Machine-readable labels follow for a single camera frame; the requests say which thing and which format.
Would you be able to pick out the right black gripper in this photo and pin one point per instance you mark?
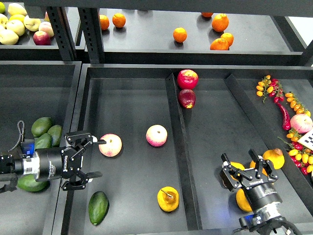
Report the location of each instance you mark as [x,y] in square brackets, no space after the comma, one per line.
[259,192]

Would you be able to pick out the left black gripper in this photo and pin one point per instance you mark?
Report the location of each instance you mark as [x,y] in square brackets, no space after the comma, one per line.
[63,162]

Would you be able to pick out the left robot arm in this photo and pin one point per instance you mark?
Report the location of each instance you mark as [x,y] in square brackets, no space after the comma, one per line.
[21,160]

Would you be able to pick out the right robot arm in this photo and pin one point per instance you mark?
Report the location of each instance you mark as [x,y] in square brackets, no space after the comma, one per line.
[267,220]

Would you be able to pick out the green avocado centre pile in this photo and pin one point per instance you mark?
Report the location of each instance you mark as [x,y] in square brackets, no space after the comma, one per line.
[44,141]

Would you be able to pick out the pale yellow pear bottom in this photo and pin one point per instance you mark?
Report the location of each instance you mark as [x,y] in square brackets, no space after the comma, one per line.
[8,37]

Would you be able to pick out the pink apple left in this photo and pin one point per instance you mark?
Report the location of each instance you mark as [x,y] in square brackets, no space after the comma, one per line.
[113,145]

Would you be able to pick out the pink apple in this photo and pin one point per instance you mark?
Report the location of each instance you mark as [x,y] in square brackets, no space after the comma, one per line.
[156,135]
[113,145]

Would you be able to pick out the lower cherry tomato bunch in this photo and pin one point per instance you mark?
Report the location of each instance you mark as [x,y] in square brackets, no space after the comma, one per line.
[301,155]

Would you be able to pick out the cherry tomato bunch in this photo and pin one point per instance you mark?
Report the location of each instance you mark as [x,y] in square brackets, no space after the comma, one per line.
[270,87]
[301,155]

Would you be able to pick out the red chili pepper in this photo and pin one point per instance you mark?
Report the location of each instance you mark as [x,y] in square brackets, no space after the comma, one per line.
[286,125]

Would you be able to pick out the checkered marker card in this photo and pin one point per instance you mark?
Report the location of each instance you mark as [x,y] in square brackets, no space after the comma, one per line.
[307,140]

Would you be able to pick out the pink peach right tray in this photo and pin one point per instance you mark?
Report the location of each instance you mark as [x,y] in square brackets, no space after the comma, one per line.
[302,123]

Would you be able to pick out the pink apple centre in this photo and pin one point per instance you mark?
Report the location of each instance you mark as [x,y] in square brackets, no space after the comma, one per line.
[156,135]

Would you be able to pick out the black left tray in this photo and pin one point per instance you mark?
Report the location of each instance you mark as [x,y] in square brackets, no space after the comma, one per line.
[28,91]

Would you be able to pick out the black tray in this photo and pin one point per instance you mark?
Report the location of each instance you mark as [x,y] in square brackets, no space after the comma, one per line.
[28,91]
[228,118]

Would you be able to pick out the upper cherry tomato bunch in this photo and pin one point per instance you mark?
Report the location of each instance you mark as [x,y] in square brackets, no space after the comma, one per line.
[270,87]

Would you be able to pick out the black middle tray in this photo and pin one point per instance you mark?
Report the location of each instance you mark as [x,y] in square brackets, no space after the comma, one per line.
[228,118]

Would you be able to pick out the dark red apple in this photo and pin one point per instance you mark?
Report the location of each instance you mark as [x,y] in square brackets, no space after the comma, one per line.
[187,98]

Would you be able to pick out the bright red apple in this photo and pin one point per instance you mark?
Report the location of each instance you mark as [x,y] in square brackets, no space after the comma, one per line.
[187,79]

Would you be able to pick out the black upper left shelf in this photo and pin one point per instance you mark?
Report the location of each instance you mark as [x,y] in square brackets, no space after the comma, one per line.
[26,50]

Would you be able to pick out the black shelf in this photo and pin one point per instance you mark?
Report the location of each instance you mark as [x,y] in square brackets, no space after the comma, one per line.
[147,38]
[26,50]

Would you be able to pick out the red apple upper shelf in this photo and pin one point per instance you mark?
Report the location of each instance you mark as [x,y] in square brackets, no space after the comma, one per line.
[41,38]

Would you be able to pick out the orange lower right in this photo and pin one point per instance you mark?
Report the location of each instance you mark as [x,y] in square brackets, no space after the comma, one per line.
[219,44]

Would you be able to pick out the black upper right shelf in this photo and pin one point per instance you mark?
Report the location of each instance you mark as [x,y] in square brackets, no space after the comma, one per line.
[147,38]

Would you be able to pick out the pale peach upper shelf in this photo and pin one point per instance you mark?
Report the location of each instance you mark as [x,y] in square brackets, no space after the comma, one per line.
[46,27]

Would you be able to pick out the orange far left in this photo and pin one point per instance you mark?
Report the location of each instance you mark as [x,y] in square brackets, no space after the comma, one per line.
[104,22]

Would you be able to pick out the pale yellow apple with stem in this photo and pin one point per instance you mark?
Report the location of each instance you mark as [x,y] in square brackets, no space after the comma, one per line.
[32,24]

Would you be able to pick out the pale yellow apple middle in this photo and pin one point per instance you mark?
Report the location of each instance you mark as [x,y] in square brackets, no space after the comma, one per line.
[17,26]

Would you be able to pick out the black perforated upright post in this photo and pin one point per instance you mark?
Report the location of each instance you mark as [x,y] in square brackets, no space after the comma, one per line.
[62,32]

